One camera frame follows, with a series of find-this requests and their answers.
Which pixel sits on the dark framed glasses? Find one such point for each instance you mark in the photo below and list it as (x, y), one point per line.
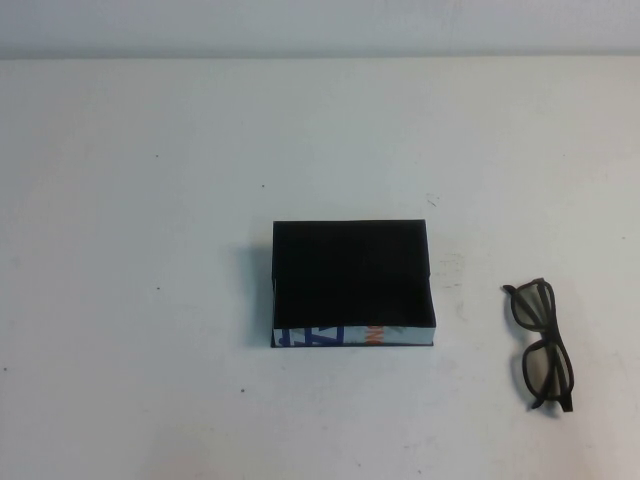
(535, 310)

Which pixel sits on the black open glasses case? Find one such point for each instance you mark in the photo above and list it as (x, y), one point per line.
(350, 270)

